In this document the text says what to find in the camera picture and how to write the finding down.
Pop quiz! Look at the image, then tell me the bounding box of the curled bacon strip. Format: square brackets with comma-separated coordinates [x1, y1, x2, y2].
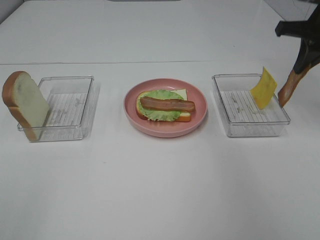
[140, 96, 196, 112]

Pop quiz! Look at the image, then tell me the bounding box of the clear right ingredient tray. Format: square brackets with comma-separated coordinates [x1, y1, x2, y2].
[212, 73, 291, 138]

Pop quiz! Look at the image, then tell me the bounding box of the yellow cheese slice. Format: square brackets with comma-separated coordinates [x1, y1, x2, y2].
[250, 67, 278, 110]

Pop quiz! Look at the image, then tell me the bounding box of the leaning bread slice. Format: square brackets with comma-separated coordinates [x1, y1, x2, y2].
[1, 71, 50, 142]

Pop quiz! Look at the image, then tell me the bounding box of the clear left bread tray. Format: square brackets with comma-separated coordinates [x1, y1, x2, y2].
[33, 76, 100, 142]

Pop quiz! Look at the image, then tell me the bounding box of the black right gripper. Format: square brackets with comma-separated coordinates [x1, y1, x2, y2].
[275, 6, 320, 74]

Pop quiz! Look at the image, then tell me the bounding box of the pink round plate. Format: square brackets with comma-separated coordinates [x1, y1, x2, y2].
[123, 78, 208, 138]

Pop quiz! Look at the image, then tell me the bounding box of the long bacon strip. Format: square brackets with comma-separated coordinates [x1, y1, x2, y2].
[277, 64, 312, 108]

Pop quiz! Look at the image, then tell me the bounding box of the green lettuce leaf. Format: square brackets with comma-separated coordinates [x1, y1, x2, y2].
[139, 89, 187, 123]

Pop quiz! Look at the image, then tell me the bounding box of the white bread slice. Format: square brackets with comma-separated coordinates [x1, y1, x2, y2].
[135, 87, 193, 123]

